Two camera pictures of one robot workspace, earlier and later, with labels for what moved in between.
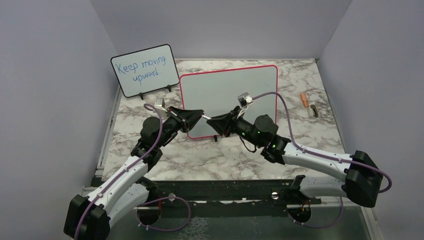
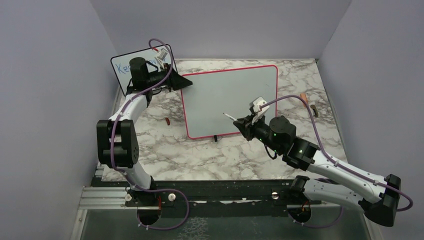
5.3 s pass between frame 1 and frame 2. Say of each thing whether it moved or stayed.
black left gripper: moved
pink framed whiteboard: stayed
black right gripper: moved
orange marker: stayed
